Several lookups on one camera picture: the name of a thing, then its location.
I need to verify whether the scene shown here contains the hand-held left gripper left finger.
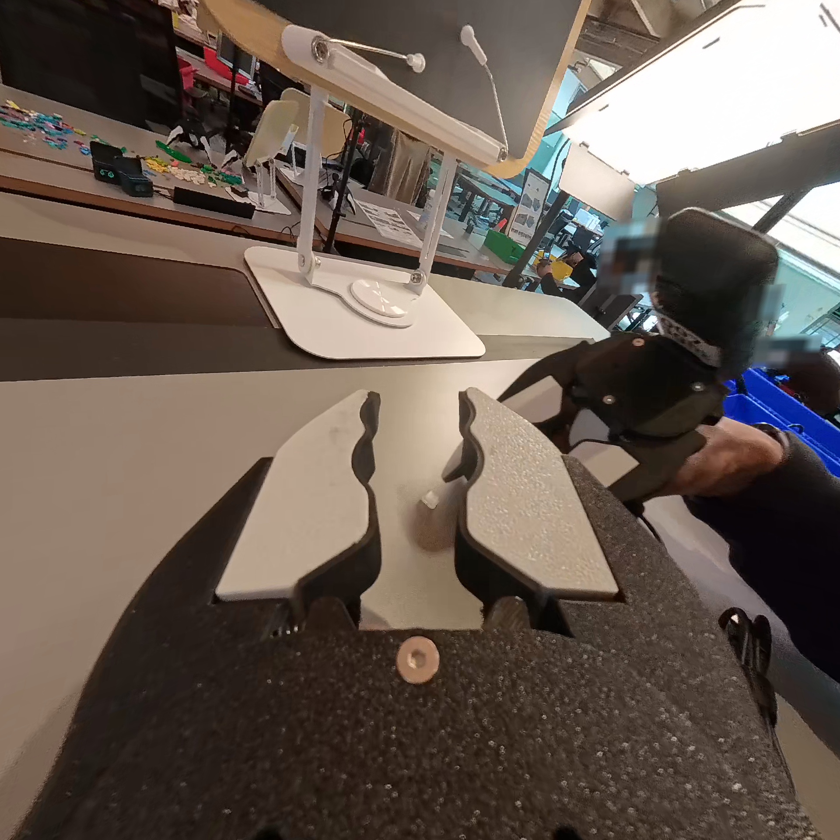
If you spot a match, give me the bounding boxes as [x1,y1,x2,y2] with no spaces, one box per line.
[215,390,383,621]

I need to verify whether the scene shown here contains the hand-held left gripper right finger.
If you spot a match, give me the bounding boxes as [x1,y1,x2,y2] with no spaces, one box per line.
[457,387,620,621]

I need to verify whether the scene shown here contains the person's right forearm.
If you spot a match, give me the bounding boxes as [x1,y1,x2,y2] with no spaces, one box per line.
[682,427,840,686]

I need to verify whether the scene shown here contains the person's right hand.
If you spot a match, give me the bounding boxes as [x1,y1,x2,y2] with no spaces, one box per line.
[663,420,788,500]

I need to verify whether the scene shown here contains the blue plastic bin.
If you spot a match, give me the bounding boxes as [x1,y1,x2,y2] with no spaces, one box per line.
[722,366,840,479]

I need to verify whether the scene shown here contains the green plastic bin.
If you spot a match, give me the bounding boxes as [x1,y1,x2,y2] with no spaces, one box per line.
[484,230,527,265]

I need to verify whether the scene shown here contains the standing poster sign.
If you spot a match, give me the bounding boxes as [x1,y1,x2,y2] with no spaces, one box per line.
[508,169,552,245]

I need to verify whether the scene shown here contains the studio light panel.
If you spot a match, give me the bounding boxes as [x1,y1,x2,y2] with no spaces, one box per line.
[545,0,840,221]

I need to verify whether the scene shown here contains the printed paper sheet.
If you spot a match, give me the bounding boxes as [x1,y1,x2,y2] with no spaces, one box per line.
[354,199,455,248]

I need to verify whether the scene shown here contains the beige hanging cloth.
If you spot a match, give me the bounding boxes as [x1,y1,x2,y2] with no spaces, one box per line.
[386,130,433,207]

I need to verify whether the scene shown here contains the dark desk mat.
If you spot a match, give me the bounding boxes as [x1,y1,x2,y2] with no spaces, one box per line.
[0,236,592,383]

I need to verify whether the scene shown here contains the black power strip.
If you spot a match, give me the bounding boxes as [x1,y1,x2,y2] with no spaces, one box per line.
[172,186,257,220]

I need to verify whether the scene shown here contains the dark panel with wooden edge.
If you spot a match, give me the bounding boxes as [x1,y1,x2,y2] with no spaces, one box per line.
[197,0,592,179]

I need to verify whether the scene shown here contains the pile of white green bricks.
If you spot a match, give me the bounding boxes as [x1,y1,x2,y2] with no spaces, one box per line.
[141,139,245,188]

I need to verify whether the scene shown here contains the small white tablet stand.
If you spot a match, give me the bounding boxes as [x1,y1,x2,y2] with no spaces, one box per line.
[243,88,299,214]

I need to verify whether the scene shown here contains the black device green display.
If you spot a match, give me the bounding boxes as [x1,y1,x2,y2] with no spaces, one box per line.
[90,140,156,198]

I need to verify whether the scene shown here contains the pile of colourful bricks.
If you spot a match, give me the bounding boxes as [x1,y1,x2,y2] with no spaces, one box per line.
[0,98,88,155]

